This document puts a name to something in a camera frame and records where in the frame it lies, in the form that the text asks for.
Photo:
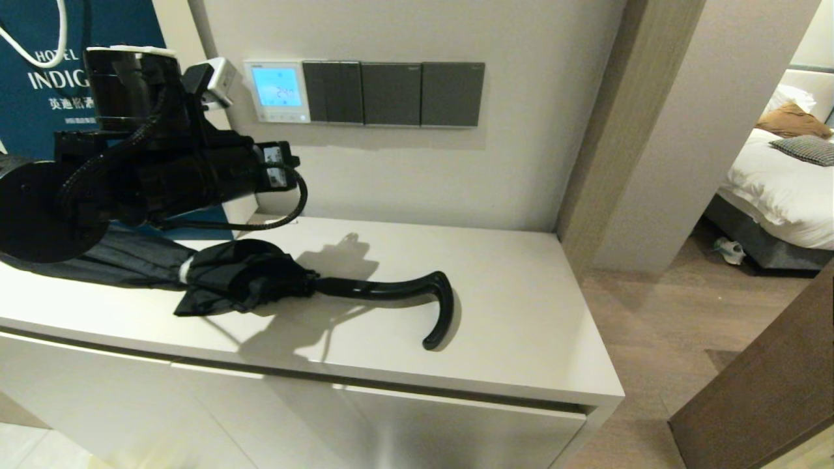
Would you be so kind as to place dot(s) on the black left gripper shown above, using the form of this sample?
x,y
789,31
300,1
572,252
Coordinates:
x,y
208,169

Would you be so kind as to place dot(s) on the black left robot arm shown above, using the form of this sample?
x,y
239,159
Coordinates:
x,y
39,208

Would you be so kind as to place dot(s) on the white wall thermostat panel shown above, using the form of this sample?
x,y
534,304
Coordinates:
x,y
277,88

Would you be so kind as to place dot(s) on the black folded umbrella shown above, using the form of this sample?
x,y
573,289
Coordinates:
x,y
241,277

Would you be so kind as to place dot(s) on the blue Hotel Indigo paper bag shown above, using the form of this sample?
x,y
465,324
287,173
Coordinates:
x,y
39,91

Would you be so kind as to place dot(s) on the white cabinet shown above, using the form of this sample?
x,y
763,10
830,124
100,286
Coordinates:
x,y
521,326

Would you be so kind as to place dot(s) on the white and teal sneaker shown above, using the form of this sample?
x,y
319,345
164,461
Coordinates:
x,y
730,251

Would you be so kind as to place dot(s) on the bed with white duvet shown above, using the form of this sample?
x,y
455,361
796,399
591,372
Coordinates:
x,y
775,195

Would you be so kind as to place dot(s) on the brown cushion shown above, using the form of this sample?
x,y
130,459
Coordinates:
x,y
791,122

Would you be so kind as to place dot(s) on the white pillow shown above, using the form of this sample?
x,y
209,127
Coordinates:
x,y
791,96

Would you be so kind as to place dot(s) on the houndstooth patterned cushion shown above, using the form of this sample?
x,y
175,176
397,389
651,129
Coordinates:
x,y
808,150

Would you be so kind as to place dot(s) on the brown wooden door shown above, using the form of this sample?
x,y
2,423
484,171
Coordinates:
x,y
769,384

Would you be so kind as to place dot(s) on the dark grey three-gang wall switch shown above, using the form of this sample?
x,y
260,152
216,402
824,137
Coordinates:
x,y
332,92

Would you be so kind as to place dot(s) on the grey single rocker switch panel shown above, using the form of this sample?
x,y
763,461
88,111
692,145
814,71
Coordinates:
x,y
452,94
391,94

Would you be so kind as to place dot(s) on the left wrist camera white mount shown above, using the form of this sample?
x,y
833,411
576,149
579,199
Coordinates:
x,y
130,85

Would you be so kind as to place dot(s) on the light wooden door frame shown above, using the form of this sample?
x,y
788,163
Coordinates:
x,y
619,163

